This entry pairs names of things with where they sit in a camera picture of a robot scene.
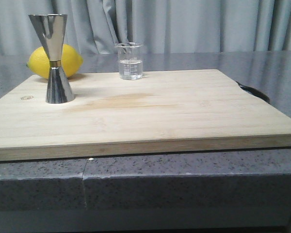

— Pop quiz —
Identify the clear glass beaker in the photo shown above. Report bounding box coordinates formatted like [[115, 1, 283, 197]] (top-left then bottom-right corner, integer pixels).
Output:
[[115, 42, 143, 80]]

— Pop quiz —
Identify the black board handle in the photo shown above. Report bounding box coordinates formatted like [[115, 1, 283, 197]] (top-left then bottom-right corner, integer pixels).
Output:
[[236, 82, 270, 104]]

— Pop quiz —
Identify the grey curtain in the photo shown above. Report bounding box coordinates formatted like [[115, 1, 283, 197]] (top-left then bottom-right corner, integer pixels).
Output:
[[0, 0, 291, 55]]

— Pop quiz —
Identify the steel double-cone jigger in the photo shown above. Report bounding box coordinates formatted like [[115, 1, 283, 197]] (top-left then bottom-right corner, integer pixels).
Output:
[[29, 14, 75, 104]]

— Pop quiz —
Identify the light wooden cutting board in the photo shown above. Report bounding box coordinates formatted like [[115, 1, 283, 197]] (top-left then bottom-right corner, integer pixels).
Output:
[[0, 69, 291, 161]]

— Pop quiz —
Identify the yellow lemon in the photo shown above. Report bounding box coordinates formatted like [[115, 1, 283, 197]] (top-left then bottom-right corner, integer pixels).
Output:
[[27, 44, 83, 79]]

